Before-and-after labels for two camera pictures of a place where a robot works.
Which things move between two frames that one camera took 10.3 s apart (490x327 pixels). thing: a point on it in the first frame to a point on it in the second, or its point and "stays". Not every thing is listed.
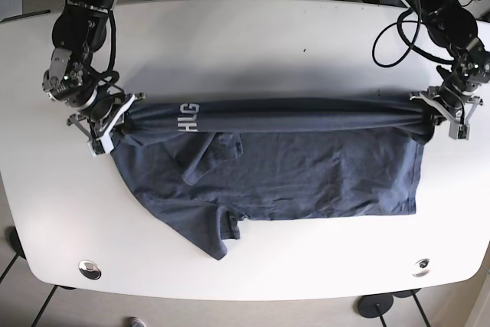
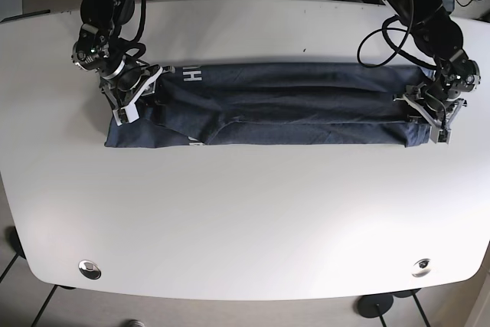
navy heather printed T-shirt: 205,166 to 260,103
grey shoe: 135,322 stays
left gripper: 99,119 to 132,83
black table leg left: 17,246 stays
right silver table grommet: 422,268 stays
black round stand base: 373,305 stays
